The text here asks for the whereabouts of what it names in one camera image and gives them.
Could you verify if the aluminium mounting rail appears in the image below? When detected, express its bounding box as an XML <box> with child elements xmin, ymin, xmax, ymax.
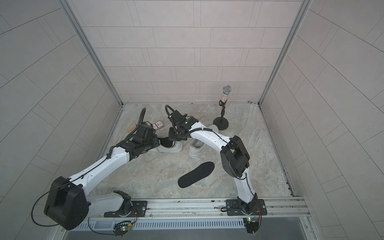
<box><xmin>66</xmin><ymin>196</ymin><xmax>310</xmax><ymax>226</ymax></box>

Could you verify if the green circuit board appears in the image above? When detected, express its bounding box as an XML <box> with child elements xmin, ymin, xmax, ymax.
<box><xmin>113</xmin><ymin>221</ymin><xmax>133</xmax><ymax>237</ymax></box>
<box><xmin>243</xmin><ymin>217</ymin><xmax>260</xmax><ymax>234</ymax></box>

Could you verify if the white perforated cable duct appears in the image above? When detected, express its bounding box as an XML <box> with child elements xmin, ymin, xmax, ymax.
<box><xmin>74</xmin><ymin>218</ymin><xmax>245</xmax><ymax>232</ymax></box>

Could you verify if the playing card box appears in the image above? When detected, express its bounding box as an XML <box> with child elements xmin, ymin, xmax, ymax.
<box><xmin>152</xmin><ymin>121</ymin><xmax>165</xmax><ymax>131</ymax></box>

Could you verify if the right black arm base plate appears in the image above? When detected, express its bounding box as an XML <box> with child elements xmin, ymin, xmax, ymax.
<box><xmin>223</xmin><ymin>199</ymin><xmax>268</xmax><ymax>216</ymax></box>

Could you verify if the white sneaker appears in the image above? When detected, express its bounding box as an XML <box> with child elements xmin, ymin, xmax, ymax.
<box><xmin>189</xmin><ymin>125</ymin><xmax>219</xmax><ymax>159</ymax></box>
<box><xmin>149</xmin><ymin>137</ymin><xmax>183</xmax><ymax>154</ymax></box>

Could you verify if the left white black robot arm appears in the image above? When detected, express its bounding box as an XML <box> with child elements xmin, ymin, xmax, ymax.
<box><xmin>44</xmin><ymin>122</ymin><xmax>160</xmax><ymax>230</ymax></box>

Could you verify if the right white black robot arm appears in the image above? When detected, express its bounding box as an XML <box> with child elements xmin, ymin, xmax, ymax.
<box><xmin>165</xmin><ymin>105</ymin><xmax>258</xmax><ymax>215</ymax></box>

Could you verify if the black insole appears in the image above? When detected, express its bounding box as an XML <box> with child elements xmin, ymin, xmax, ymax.
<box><xmin>178</xmin><ymin>162</ymin><xmax>215</xmax><ymax>189</ymax></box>
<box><xmin>159</xmin><ymin>137</ymin><xmax>175</xmax><ymax>148</ymax></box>

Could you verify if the microphone on black stand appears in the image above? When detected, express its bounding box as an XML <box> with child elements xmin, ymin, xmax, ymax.
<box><xmin>213</xmin><ymin>85</ymin><xmax>232</xmax><ymax>130</ymax></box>

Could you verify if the small wooden block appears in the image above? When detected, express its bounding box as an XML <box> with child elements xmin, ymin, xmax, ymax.
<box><xmin>126</xmin><ymin>124</ymin><xmax>137</xmax><ymax>133</ymax></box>

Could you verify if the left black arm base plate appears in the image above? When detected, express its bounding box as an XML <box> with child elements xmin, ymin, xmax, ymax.
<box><xmin>104</xmin><ymin>201</ymin><xmax>148</xmax><ymax>218</ymax></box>

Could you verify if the right green circuit board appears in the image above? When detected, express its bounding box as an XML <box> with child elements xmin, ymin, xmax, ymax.
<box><xmin>243</xmin><ymin>217</ymin><xmax>260</xmax><ymax>234</ymax></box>

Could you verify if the left green circuit board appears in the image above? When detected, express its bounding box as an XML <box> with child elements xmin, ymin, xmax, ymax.
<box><xmin>113</xmin><ymin>221</ymin><xmax>133</xmax><ymax>237</ymax></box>

